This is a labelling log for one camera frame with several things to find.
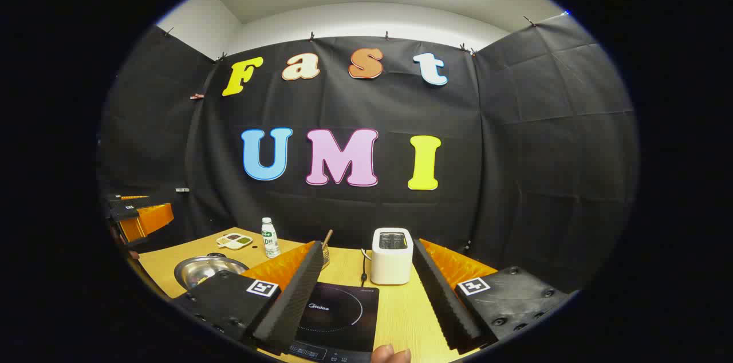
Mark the black induction cooktop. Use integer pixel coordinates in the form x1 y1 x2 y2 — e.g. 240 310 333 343
288 282 380 363

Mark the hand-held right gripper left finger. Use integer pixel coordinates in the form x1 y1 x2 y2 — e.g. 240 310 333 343
172 240 325 357

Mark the white toaster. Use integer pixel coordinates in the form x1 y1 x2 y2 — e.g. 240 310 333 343
370 228 414 286

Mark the black backdrop cloth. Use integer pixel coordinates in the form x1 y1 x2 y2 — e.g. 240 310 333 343
98 11 639 295

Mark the white drink bottle green label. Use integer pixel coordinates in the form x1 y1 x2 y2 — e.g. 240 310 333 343
261 217 281 259

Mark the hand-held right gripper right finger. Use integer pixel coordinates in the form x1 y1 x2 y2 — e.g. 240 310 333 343
412 238 573 355

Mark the steel pot with black handles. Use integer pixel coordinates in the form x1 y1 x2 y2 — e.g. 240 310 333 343
174 252 250 291

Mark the white divided tray of grains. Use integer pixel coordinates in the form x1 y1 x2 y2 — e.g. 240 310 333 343
216 232 254 251

